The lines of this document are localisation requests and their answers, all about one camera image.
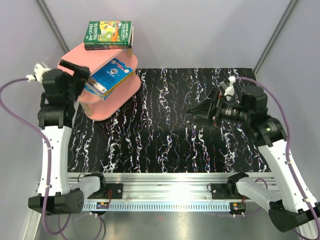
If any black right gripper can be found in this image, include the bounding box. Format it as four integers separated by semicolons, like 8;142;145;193
186;87;252;130

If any blue 26-storey treehouse book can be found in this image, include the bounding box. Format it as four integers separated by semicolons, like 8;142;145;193
84;85;91;92

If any blue back-cover book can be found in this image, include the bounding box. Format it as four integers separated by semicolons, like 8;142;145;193
85;58;133;100

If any dark Tale of Two Cities book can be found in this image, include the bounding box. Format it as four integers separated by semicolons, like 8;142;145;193
84;24;135;51

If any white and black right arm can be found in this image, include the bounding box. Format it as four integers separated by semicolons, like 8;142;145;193
186;85;320;233

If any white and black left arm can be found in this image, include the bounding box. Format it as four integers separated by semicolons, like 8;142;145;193
28;60;108;216

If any pink three-tier shelf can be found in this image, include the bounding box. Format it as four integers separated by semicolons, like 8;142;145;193
61;43;141;121

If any right small circuit board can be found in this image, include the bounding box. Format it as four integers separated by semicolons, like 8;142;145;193
230;202;247;211

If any small circuit board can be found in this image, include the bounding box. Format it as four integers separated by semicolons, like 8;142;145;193
96;202;110;209
230;202;247;211

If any left small circuit board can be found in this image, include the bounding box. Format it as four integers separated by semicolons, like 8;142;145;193
96;202;110;209

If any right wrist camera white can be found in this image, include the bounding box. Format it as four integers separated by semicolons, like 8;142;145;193
219;76;237;101

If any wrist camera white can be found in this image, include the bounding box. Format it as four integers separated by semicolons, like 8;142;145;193
219;76;237;101
26;62;51;84

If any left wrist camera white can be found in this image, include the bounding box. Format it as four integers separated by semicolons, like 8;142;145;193
26;62;51;84

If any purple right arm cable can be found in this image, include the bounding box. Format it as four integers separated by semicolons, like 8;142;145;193
234;76;320;240

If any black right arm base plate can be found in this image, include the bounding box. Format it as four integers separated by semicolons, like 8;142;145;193
209;183;232;200

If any aluminium mounting rail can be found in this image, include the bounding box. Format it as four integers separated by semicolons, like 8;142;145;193
67;171;288;213

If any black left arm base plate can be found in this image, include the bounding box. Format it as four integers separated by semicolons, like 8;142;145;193
105;183;124;200

